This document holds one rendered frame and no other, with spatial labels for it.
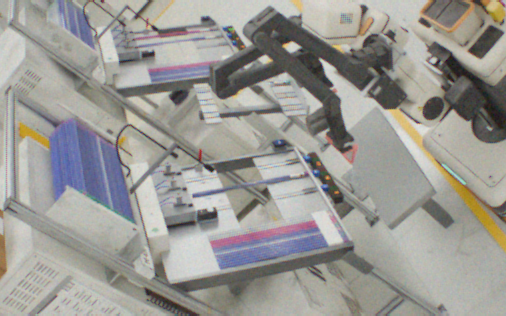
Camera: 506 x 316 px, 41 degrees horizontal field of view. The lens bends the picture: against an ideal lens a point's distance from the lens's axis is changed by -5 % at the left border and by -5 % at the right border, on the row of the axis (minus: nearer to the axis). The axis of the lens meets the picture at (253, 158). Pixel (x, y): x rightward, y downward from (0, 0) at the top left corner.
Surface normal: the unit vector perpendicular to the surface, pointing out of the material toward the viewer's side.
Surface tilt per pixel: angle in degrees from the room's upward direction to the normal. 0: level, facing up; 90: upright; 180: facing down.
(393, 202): 0
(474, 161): 0
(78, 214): 90
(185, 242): 43
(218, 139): 90
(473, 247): 0
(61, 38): 90
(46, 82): 90
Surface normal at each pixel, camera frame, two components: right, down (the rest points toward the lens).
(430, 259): -0.66, -0.48
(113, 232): 0.28, 0.55
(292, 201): 0.00, -0.82
